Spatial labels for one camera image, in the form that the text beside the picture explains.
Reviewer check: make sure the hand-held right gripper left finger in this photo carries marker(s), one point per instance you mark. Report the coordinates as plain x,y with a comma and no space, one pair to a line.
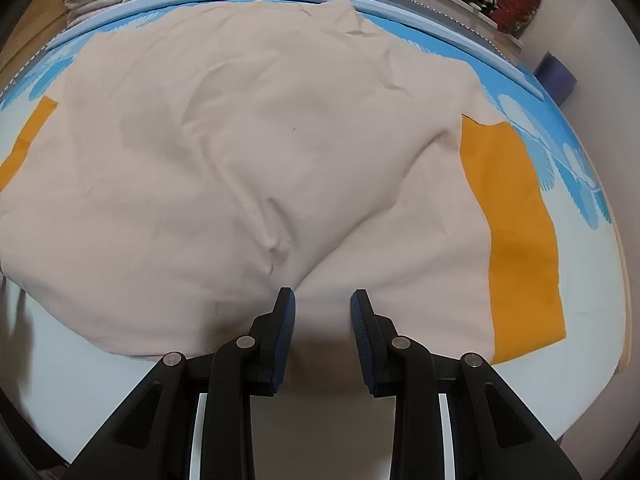
284,330

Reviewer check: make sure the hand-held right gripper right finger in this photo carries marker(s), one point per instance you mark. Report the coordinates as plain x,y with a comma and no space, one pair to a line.
361,335

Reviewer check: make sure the beige and yellow hooded jacket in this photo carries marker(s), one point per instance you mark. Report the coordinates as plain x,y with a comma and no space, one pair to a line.
250,160

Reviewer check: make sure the blue and white patterned mat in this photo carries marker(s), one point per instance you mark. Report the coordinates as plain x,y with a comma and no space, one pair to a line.
590,285

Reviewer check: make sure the purple box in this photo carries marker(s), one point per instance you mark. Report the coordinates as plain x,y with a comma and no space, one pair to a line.
555,75

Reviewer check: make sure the dark red bag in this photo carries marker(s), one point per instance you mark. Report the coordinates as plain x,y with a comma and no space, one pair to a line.
517,10

